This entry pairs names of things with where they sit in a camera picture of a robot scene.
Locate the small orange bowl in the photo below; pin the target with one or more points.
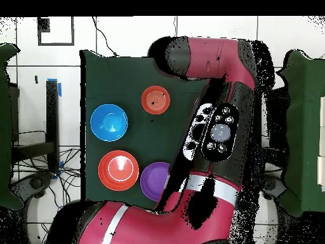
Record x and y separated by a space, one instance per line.
155 100

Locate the large orange bowl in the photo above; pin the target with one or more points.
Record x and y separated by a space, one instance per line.
118 170

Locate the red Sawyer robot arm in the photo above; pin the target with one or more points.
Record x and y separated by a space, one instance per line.
165 228

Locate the purple bowl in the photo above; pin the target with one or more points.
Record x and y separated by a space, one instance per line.
153 181

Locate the light blue bowl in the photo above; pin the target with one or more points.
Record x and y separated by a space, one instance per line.
109 122

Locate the dark green tablecloth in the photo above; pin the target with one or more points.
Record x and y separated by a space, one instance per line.
114 76

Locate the blue tape strip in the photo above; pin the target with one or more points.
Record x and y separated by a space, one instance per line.
60 90

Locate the black caster base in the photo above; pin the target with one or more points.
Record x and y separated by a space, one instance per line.
273 186
35 183

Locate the green cloth covered table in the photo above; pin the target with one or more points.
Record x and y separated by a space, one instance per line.
7 127
304 127

